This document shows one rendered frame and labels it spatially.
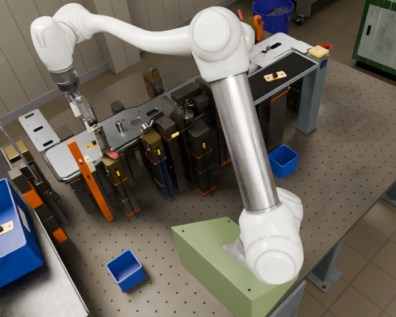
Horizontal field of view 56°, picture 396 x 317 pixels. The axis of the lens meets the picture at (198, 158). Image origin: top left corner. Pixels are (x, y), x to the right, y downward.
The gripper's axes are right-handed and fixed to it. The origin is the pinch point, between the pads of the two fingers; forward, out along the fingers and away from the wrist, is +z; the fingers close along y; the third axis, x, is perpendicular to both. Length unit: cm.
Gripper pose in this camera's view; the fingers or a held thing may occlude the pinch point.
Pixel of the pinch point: (84, 120)
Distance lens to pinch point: 152.8
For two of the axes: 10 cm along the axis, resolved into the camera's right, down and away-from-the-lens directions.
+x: -8.0, 4.9, -3.5
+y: -6.0, -5.6, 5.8
